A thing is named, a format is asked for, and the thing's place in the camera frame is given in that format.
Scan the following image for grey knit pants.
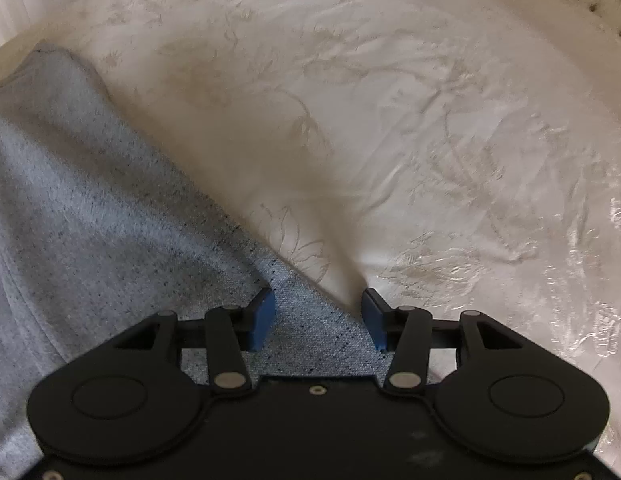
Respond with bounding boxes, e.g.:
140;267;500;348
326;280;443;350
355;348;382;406
0;44;388;479

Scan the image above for white floral bedspread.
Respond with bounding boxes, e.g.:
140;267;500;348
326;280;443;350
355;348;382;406
0;0;621;476

